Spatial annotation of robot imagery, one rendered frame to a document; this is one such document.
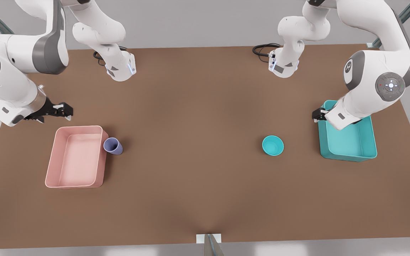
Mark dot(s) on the teal bowl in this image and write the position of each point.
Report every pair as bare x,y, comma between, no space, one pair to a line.
273,145

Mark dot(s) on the lavender cup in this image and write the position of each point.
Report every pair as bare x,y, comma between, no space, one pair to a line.
113,146

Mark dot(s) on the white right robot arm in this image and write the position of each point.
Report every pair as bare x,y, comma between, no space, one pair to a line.
12,67

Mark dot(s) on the teal rectangular box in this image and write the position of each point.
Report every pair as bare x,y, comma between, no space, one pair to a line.
349,138

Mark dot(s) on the pink rectangular box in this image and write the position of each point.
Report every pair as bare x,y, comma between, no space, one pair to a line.
77,156

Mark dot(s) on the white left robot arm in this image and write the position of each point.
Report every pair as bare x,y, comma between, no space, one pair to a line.
376,67

